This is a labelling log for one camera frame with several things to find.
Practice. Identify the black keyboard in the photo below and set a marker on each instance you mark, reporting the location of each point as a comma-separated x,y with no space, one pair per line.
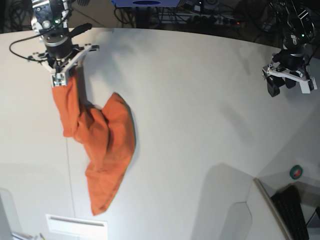
288,205

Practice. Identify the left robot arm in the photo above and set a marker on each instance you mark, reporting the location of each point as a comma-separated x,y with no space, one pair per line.
296,24

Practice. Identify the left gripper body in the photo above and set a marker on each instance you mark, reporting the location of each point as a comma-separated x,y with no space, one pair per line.
294,65

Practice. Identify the orange t-shirt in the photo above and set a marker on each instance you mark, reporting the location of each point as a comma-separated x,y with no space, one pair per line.
108,138

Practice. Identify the white partition board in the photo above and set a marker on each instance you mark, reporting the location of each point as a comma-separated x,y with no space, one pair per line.
285,234

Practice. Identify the green tape roll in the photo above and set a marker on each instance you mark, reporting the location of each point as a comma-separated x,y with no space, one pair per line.
296,172

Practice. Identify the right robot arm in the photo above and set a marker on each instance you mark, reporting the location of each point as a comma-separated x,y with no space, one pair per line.
50,23

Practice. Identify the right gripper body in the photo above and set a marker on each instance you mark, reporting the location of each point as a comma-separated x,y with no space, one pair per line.
61,55

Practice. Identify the blue box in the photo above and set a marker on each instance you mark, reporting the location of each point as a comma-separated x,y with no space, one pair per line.
146,3

